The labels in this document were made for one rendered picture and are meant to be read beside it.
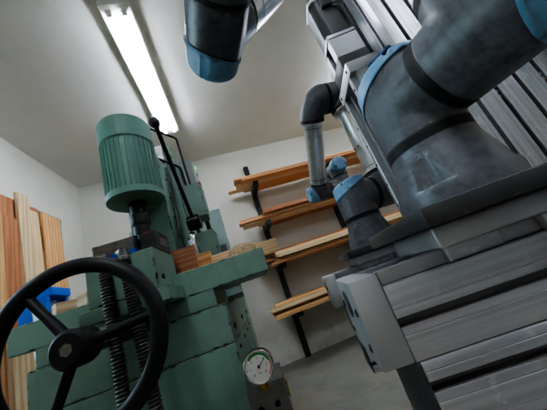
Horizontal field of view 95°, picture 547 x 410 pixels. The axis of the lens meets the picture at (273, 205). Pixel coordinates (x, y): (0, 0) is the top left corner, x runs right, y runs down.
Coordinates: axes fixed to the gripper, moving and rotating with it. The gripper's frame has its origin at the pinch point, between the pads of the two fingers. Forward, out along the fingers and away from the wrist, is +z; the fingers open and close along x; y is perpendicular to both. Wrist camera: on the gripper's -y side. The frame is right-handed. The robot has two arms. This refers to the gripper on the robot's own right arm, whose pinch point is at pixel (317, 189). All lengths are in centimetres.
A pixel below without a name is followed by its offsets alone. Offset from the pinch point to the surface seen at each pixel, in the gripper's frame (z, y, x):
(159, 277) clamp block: -76, 24, -77
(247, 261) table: -69, 29, -58
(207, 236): -36, 9, -67
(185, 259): -60, 20, -73
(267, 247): -53, 26, -50
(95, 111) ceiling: 61, -164, -118
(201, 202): -35, -5, -64
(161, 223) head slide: -42, -1, -79
